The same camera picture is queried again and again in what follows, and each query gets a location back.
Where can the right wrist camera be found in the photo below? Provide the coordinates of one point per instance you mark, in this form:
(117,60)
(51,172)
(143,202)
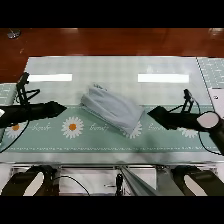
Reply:
(187,99)

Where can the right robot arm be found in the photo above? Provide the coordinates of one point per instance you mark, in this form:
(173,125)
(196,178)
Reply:
(186,120)

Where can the silver frame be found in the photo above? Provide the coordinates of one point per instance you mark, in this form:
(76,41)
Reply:
(140,181)

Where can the grey garment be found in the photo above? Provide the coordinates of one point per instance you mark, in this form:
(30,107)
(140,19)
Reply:
(111,107)

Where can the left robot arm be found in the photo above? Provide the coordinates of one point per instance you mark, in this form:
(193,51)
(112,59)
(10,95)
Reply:
(30,111)

